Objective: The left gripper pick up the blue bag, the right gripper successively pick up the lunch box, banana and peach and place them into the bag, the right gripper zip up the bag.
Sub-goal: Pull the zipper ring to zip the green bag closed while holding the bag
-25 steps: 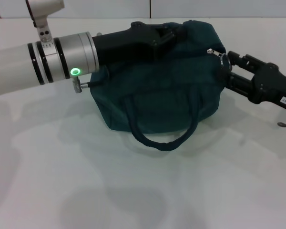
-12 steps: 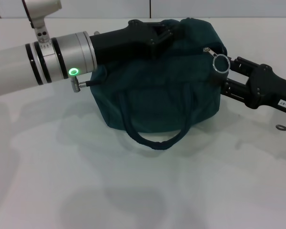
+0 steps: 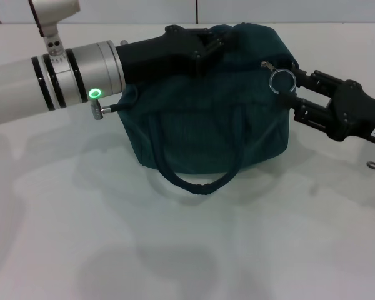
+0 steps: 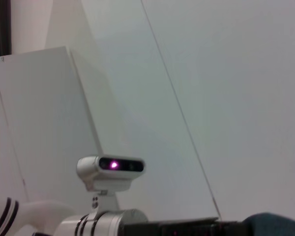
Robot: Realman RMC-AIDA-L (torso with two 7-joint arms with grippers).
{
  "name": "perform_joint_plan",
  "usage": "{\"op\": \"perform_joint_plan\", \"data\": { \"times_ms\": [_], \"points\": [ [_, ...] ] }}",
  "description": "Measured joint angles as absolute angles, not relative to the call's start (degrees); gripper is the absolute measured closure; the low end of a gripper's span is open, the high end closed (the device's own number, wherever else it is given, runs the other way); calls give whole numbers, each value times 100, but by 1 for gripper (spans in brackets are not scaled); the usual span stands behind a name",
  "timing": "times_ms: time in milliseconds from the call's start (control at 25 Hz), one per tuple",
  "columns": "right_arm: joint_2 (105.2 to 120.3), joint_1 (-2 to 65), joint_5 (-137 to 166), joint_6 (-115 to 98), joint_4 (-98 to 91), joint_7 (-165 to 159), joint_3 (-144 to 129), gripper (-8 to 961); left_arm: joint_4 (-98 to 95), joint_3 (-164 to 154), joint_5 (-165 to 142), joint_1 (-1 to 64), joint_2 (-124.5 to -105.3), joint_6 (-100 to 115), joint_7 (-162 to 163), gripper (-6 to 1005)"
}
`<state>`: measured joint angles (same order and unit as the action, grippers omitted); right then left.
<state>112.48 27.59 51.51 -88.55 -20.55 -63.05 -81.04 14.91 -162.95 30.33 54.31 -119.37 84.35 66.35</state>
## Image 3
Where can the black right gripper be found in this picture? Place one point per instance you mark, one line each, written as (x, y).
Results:
(359, 112)

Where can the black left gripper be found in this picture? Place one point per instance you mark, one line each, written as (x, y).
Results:
(162, 59)

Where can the silver left gripper connector stub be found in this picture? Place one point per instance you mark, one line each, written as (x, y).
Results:
(124, 42)

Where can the dark teal insulated lunch bag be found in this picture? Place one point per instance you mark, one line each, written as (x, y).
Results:
(206, 112)

